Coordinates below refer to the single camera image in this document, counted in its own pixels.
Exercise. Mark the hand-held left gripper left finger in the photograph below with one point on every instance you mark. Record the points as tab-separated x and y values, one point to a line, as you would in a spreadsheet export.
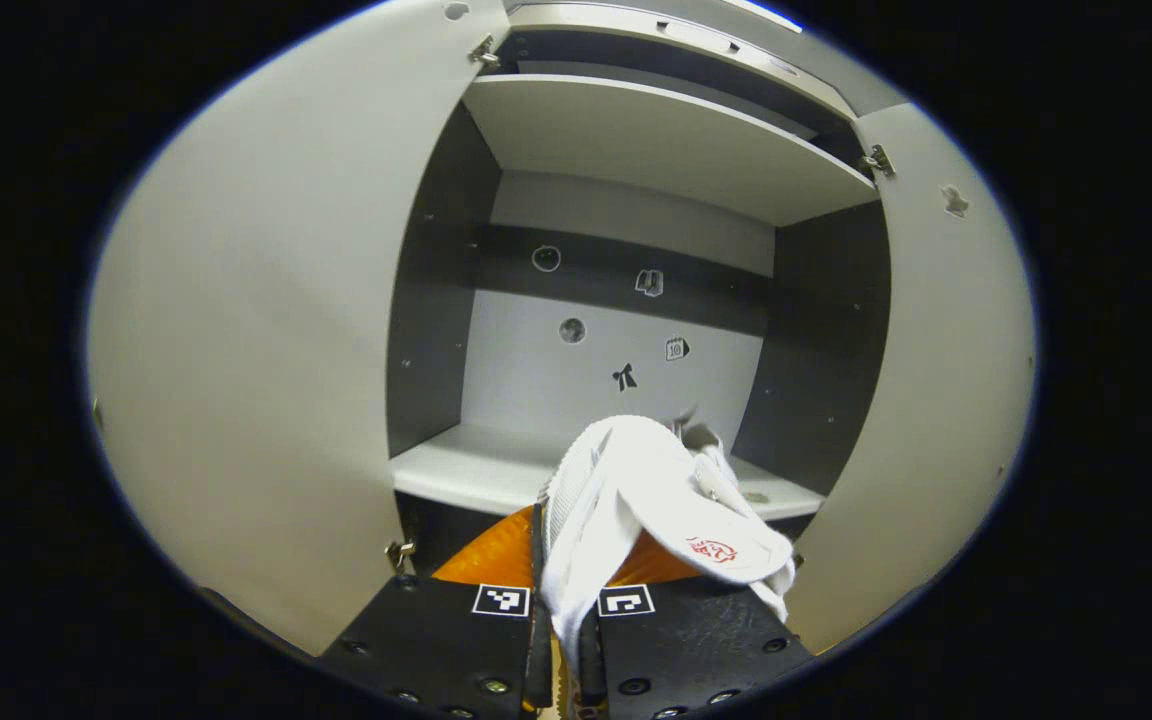
436	640

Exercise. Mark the grey cabinet door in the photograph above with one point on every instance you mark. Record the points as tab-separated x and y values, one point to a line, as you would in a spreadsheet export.
266	350
936	400

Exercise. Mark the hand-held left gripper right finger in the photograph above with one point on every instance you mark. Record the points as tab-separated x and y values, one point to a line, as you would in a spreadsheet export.
696	645

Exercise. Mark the grey shoe cabinet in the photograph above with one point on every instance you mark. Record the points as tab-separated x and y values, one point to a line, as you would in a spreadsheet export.
536	380

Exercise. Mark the white shoe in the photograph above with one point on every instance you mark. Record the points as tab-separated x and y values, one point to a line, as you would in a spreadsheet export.
626	480

